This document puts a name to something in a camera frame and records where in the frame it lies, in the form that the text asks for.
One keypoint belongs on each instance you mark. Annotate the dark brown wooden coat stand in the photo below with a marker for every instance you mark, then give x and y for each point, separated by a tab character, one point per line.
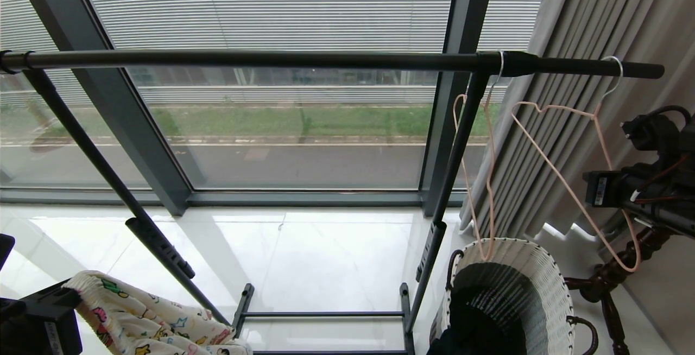
608	279

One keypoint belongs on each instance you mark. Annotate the black garment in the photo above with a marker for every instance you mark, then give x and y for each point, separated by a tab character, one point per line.
478	328

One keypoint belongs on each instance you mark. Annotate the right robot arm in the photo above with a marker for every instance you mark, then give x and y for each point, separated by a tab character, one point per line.
662	132

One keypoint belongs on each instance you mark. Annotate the cream printed garment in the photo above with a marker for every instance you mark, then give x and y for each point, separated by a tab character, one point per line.
141	317

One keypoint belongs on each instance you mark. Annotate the pink clothes hanger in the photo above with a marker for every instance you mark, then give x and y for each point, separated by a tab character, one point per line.
490	235
564	188

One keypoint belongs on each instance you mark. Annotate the beige curtain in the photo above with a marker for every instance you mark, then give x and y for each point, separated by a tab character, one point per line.
597	29

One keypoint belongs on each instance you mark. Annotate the window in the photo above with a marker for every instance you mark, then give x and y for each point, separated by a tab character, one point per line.
298	127

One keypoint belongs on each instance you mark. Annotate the black clothes rack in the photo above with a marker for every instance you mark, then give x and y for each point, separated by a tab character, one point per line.
271	59

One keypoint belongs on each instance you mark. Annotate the white laundry basket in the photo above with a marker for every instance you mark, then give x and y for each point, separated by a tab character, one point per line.
548	290

